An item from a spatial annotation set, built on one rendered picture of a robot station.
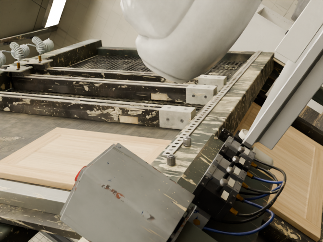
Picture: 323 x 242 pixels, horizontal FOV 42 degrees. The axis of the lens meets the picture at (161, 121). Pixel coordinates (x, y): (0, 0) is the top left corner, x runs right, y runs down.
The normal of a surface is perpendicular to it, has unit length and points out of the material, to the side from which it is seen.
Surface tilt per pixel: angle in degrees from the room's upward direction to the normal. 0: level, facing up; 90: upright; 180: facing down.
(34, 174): 60
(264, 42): 90
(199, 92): 90
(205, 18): 107
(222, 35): 143
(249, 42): 90
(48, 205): 90
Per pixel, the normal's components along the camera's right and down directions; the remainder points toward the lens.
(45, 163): -0.04, -0.94
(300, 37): -0.39, 0.36
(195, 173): 0.44, -0.76
